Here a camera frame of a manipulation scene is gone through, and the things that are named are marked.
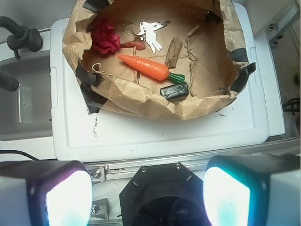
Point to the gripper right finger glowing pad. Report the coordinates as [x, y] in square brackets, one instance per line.
[253, 190]

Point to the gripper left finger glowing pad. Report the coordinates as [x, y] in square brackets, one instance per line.
[44, 193]

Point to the brown wood chip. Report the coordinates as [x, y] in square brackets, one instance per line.
[173, 52]

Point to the black tube end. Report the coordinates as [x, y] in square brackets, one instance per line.
[8, 84]

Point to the black rectangular block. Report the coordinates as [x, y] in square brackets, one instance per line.
[177, 92]

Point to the brown paper bag tray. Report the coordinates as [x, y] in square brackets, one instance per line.
[213, 57]

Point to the orange plastic toy carrot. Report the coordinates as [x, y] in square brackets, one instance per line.
[151, 68]

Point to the red crumpled paper ball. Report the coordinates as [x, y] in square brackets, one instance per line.
[104, 38]

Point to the orange-headed key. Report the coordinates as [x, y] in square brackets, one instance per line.
[140, 45]

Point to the silver keys bunch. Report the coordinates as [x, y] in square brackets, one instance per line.
[147, 32]

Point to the metal corner bracket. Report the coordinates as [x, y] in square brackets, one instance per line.
[100, 209]

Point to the aluminium extrusion rail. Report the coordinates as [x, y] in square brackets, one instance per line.
[102, 171]

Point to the black octagonal mount plate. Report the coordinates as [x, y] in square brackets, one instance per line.
[163, 196]

